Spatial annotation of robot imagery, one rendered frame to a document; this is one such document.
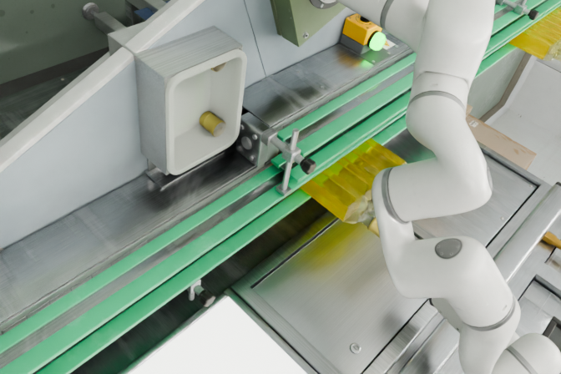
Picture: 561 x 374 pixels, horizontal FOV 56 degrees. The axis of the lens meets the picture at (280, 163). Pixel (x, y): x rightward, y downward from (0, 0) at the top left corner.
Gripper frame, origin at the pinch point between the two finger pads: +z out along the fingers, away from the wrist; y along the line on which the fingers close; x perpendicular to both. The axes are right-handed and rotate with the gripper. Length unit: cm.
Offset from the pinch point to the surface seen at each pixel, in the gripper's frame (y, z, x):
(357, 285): -12.9, 7.4, 8.1
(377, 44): 19, 47, -19
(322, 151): 6.0, 30.9, 5.5
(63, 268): 7, 25, 63
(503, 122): -319, 238, -502
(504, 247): -13.7, -0.5, -32.3
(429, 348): -13.0, -11.3, 3.7
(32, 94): -15, 101, 54
